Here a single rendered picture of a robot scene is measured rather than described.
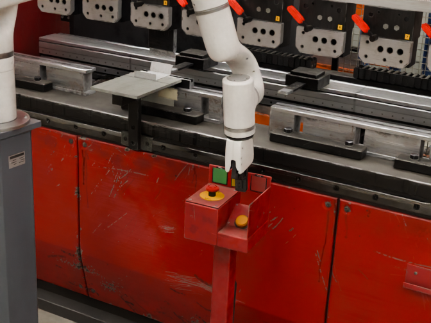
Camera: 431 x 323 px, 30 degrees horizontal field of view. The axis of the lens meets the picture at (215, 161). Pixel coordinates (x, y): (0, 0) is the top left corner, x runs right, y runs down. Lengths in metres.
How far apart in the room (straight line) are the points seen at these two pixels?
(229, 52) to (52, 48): 1.39
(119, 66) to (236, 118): 1.11
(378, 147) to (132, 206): 0.88
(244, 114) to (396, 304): 0.77
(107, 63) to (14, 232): 1.09
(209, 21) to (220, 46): 0.07
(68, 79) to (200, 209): 0.92
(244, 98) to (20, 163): 0.63
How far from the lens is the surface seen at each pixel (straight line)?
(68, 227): 3.02
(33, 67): 3.08
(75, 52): 3.28
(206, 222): 2.29
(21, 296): 2.41
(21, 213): 2.30
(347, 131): 2.47
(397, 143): 2.43
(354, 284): 2.50
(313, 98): 2.78
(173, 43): 2.70
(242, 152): 2.16
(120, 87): 2.59
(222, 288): 2.42
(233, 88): 2.09
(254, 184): 2.35
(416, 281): 2.43
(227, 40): 2.07
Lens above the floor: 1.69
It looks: 20 degrees down
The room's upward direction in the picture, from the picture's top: 3 degrees clockwise
